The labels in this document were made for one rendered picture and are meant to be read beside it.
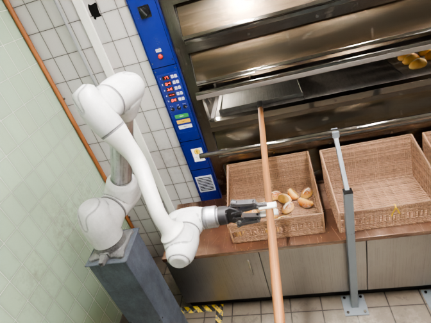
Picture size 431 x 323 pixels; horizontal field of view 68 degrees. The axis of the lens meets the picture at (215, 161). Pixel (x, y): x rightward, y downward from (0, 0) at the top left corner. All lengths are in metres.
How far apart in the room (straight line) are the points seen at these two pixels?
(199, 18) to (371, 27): 0.90
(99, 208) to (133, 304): 0.60
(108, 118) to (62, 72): 1.10
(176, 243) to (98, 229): 0.50
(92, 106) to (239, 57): 1.00
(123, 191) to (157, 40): 0.86
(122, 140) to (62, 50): 1.10
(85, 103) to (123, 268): 0.83
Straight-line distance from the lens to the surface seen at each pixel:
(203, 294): 2.37
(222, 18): 1.86
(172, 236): 1.17
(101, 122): 1.17
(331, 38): 1.93
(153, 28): 1.91
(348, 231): 1.84
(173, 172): 2.33
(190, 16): 1.90
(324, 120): 2.12
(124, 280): 1.74
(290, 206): 2.10
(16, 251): 1.89
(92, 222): 1.55
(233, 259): 2.05
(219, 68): 1.93
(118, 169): 1.53
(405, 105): 2.22
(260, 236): 1.98
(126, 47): 2.02
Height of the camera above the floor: 2.04
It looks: 31 degrees down
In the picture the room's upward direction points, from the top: 18 degrees counter-clockwise
